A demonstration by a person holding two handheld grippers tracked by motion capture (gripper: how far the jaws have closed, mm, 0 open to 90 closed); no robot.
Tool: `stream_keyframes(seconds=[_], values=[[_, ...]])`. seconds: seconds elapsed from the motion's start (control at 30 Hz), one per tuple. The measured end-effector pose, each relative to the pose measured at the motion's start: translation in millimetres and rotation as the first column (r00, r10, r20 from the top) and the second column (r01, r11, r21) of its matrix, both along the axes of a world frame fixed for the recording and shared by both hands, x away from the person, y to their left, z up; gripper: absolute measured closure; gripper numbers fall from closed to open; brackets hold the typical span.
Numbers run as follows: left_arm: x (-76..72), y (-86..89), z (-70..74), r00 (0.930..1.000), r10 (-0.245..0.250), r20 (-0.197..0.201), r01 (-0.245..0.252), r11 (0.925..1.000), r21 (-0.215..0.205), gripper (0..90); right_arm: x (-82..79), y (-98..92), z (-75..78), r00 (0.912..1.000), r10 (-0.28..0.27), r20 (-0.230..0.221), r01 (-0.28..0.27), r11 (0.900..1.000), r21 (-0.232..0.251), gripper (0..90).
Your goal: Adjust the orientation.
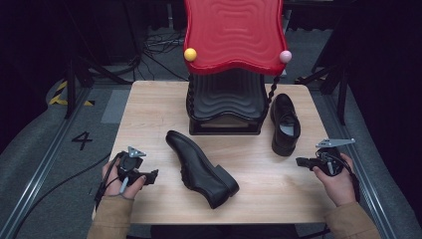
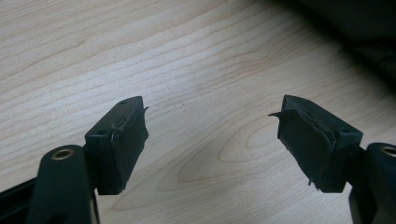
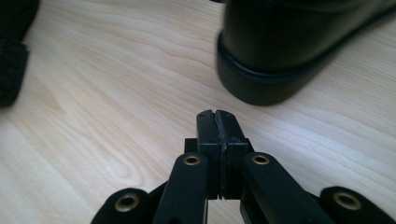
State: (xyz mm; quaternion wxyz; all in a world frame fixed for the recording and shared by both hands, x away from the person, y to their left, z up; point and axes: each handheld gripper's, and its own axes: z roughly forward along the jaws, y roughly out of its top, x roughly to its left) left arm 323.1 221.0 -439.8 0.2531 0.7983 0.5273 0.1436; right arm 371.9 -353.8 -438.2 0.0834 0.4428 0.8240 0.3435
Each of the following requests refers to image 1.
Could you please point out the yellow and black floor tape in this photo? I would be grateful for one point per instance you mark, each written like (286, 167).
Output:
(58, 98)

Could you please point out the silver floor rail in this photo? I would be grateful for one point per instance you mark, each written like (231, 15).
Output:
(43, 169)
(361, 172)

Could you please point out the black metal stand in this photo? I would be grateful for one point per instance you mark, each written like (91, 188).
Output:
(341, 96)
(70, 89)

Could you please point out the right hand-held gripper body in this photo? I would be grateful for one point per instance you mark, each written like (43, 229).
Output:
(326, 159)

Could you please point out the person's right hand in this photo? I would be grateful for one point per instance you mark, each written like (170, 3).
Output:
(341, 189)

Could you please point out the black leather shoe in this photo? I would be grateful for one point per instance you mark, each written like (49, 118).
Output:
(282, 109)
(199, 166)

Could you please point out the red and black shoe rack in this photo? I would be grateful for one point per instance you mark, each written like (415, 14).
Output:
(232, 33)

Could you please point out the person's left hand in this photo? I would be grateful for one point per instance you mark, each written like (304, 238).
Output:
(114, 186)

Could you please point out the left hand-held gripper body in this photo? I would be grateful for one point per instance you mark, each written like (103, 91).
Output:
(127, 164)

